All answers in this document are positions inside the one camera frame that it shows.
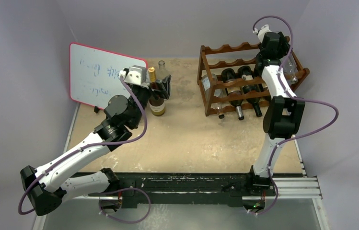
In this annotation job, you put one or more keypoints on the clear slim glass bottle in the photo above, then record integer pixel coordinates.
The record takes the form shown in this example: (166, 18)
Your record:
(162, 70)

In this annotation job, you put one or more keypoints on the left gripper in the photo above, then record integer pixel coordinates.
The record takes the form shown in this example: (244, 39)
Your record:
(163, 91)

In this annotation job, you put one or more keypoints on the brown wooden wine rack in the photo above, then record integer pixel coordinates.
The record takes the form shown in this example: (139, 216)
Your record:
(220, 85)

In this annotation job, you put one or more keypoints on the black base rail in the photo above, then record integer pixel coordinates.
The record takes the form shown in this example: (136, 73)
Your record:
(231, 189)

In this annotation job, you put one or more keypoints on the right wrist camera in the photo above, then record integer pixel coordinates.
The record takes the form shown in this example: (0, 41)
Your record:
(261, 32)

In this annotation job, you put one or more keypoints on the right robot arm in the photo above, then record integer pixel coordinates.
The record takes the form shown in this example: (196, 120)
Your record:
(283, 116)

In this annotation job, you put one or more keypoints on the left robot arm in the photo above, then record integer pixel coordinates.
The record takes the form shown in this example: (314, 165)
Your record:
(50, 185)

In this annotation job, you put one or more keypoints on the red framed whiteboard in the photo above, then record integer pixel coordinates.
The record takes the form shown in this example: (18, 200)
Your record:
(94, 74)

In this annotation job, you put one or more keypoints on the dark gold-capped wine bottle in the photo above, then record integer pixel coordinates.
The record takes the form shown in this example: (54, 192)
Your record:
(157, 103)

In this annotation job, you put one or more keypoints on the clear bottle on rack top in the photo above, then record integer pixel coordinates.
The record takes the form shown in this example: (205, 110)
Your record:
(290, 69)

